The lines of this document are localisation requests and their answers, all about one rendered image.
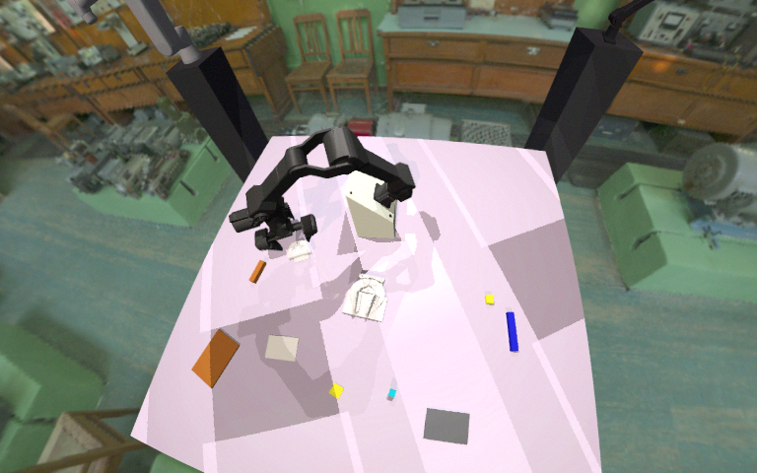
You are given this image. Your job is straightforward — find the small yellow square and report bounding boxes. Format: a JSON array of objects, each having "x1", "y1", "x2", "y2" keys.
[{"x1": 329, "y1": 383, "x2": 344, "y2": 398}]

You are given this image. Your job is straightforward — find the blue rectangular bar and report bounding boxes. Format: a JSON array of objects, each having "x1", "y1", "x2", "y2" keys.
[{"x1": 506, "y1": 312, "x2": 518, "y2": 352}]

